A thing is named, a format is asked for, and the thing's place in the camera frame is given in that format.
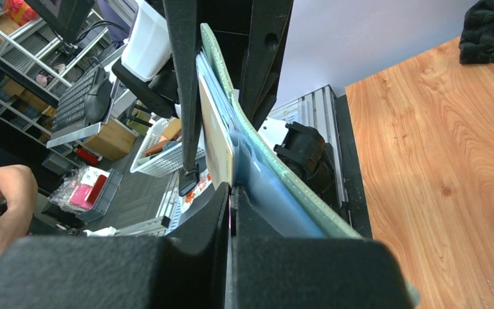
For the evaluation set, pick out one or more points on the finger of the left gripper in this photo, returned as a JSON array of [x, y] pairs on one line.
[[183, 27], [263, 59]]

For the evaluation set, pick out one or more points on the black keyboard on stand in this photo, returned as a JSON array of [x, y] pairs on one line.
[[83, 109]]

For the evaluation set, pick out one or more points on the person's hand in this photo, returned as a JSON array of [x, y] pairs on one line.
[[0, 243]]

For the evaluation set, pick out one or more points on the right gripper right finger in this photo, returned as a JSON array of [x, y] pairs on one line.
[[271, 271]]

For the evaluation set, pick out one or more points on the cardboard box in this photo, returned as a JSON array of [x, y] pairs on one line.
[[113, 142]]

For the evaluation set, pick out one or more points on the grey tray with packets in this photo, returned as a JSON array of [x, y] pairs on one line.
[[87, 192]]

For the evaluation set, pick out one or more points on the green leather card holder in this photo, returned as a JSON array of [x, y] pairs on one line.
[[291, 250]]

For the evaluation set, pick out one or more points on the black floral patterned blanket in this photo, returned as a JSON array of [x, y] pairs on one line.
[[477, 38]]

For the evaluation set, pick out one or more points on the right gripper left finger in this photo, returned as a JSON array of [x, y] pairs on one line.
[[184, 269]]

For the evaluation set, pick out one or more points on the white plastic basket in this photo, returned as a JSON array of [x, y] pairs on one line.
[[161, 164]]

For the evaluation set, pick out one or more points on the person's bare forearm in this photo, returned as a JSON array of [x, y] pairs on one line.
[[19, 189]]

